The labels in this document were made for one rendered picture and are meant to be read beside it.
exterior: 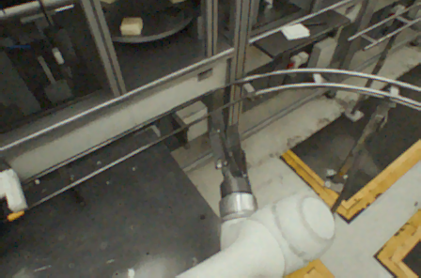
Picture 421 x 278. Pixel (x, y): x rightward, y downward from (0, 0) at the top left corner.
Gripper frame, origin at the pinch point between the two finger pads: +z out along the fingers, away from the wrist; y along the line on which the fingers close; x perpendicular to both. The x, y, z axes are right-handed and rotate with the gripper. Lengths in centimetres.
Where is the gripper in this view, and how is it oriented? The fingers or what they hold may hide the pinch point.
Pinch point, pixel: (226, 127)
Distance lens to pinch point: 79.0
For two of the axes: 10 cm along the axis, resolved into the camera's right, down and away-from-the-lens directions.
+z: -1.0, -8.3, 5.5
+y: 5.3, 4.3, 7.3
